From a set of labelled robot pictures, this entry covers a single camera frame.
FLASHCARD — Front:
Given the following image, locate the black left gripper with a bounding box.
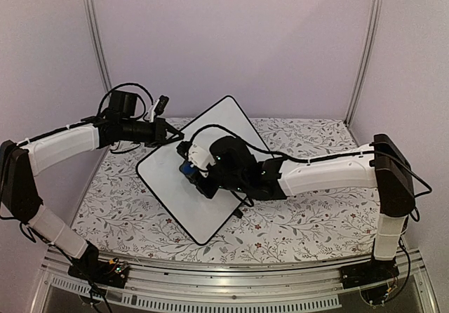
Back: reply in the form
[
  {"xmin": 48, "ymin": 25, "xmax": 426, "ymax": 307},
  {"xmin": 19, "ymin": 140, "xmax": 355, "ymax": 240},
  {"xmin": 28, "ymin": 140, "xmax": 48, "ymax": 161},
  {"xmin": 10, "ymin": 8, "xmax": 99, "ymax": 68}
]
[{"xmin": 121, "ymin": 117, "xmax": 185, "ymax": 148}]

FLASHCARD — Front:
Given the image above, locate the blue whiteboard eraser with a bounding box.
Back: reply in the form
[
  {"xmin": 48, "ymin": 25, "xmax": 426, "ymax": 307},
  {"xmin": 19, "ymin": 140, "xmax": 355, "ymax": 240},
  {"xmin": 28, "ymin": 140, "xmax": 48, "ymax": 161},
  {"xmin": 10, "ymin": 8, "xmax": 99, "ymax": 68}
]
[{"xmin": 179, "ymin": 161, "xmax": 197, "ymax": 178}]

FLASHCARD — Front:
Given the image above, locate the white whiteboard black frame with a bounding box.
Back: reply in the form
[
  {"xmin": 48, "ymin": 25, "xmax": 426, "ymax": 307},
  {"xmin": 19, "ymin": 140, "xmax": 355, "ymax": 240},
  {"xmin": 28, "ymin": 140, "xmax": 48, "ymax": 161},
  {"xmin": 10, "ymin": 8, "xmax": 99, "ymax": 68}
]
[{"xmin": 136, "ymin": 95, "xmax": 269, "ymax": 246}]

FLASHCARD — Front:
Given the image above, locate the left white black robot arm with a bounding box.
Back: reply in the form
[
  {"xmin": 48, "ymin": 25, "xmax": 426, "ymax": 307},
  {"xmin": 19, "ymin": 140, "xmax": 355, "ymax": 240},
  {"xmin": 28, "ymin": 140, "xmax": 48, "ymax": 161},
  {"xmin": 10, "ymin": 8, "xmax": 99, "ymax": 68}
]
[{"xmin": 1, "ymin": 116, "xmax": 184, "ymax": 281}]

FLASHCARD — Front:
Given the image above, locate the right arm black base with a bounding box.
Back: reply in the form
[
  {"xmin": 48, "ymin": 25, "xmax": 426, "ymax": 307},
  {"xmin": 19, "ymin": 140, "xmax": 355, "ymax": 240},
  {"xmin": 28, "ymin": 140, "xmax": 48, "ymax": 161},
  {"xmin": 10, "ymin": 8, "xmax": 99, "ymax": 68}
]
[{"xmin": 339, "ymin": 257, "xmax": 399, "ymax": 306}]

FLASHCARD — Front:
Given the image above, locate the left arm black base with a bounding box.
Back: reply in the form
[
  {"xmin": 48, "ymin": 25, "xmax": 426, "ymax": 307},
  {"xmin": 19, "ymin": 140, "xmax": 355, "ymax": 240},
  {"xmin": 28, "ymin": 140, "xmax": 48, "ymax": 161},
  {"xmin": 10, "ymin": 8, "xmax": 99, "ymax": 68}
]
[{"xmin": 68, "ymin": 242, "xmax": 129, "ymax": 288}]

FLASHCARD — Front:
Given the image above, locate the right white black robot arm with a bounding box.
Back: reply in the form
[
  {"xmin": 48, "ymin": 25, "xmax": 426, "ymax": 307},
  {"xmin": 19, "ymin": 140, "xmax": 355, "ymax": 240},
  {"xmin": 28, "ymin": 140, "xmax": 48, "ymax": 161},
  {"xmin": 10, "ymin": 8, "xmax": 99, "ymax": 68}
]
[{"xmin": 177, "ymin": 134, "xmax": 432, "ymax": 282}]

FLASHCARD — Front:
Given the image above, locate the black whiteboard stand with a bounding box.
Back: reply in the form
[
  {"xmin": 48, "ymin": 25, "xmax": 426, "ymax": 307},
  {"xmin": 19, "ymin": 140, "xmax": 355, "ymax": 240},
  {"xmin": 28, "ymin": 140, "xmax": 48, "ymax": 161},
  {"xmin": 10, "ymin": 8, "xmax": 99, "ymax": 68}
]
[{"xmin": 232, "ymin": 206, "xmax": 243, "ymax": 219}]

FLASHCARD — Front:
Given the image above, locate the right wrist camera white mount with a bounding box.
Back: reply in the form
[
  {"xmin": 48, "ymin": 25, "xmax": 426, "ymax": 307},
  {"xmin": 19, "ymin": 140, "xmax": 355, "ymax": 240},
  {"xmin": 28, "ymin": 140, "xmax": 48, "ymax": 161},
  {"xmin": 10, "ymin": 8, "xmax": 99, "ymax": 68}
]
[{"xmin": 176, "ymin": 124, "xmax": 260, "ymax": 173}]

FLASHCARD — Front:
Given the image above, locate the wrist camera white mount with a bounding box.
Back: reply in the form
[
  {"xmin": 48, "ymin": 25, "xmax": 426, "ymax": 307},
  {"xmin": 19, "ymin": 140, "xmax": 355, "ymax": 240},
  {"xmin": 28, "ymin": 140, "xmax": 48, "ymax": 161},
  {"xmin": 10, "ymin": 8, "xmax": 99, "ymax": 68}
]
[
  {"xmin": 100, "ymin": 82, "xmax": 172, "ymax": 123},
  {"xmin": 176, "ymin": 124, "xmax": 260, "ymax": 173}
]

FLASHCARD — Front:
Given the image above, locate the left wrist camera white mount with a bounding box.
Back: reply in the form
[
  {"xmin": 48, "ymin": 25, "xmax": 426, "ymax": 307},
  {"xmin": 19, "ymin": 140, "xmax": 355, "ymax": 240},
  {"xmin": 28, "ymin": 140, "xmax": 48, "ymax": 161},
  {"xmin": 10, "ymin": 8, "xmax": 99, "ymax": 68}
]
[{"xmin": 100, "ymin": 82, "xmax": 172, "ymax": 123}]

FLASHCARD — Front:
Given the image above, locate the aluminium front rail frame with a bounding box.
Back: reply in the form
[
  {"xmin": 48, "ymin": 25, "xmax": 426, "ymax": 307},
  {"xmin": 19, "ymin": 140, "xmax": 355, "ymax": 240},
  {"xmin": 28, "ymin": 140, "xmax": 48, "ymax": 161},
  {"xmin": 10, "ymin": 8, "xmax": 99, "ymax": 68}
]
[{"xmin": 29, "ymin": 246, "xmax": 439, "ymax": 313}]

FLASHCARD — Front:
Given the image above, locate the left aluminium corner post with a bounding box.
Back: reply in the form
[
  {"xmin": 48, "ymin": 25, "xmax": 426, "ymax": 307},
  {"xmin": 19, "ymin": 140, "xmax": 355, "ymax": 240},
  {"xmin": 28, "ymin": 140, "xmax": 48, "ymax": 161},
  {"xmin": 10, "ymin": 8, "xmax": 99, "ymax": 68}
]
[{"xmin": 83, "ymin": 0, "xmax": 113, "ymax": 112}]

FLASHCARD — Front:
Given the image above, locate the aluminium corner post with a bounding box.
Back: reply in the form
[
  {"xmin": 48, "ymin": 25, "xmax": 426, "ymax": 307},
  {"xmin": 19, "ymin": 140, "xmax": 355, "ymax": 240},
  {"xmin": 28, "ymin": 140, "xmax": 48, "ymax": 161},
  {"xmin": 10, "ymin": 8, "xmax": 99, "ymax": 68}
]
[
  {"xmin": 83, "ymin": 0, "xmax": 113, "ymax": 112},
  {"xmin": 344, "ymin": 0, "xmax": 383, "ymax": 128}
]

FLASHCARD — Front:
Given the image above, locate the right aluminium corner post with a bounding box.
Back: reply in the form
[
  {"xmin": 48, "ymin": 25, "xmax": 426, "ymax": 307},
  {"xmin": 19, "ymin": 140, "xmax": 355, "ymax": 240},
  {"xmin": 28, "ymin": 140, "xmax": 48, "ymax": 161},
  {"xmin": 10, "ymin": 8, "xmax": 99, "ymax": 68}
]
[{"xmin": 344, "ymin": 0, "xmax": 383, "ymax": 128}]

